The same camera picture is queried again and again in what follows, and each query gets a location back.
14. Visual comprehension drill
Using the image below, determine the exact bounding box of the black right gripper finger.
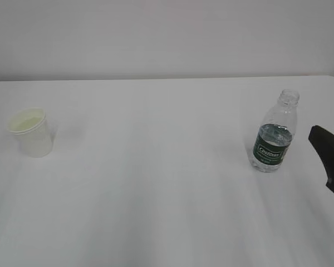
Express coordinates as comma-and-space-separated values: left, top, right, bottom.
308, 125, 334, 193

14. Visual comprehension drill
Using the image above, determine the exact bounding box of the clear water bottle green label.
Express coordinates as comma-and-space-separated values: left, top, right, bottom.
250, 90, 299, 172

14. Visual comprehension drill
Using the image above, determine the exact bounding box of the white paper cup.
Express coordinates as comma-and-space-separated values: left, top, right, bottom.
8, 108, 53, 158

